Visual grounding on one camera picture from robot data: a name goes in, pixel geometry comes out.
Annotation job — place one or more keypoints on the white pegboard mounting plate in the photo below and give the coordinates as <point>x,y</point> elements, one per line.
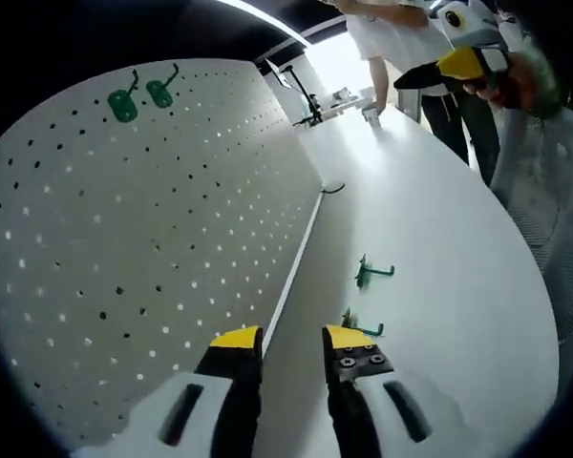
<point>148,214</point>

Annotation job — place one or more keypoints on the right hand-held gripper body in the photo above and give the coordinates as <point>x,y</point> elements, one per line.
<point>473,28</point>

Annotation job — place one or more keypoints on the person's right hand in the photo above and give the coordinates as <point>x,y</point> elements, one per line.
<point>506,90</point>

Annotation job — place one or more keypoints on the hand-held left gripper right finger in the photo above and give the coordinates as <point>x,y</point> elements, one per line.
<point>363,410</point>

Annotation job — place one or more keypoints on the curved ceiling light strip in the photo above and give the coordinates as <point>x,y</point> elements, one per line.
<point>267,16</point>

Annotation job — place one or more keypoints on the black metal stand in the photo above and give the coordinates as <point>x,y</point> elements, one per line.
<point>312,107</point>

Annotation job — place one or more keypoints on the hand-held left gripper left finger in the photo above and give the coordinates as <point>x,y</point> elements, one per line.
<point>196,410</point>

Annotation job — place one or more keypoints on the green hook assembly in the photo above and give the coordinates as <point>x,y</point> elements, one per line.
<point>370,329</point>
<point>122,106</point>
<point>363,276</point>
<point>158,93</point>

